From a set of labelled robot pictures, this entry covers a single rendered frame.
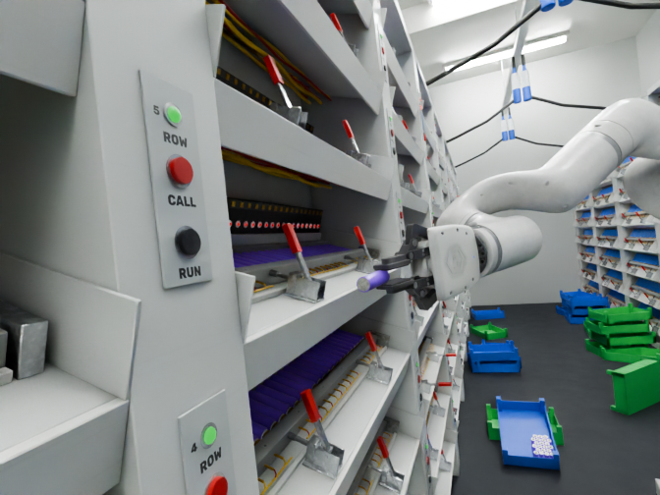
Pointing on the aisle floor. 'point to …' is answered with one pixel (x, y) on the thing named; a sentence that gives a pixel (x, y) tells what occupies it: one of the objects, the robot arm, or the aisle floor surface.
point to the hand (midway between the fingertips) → (393, 274)
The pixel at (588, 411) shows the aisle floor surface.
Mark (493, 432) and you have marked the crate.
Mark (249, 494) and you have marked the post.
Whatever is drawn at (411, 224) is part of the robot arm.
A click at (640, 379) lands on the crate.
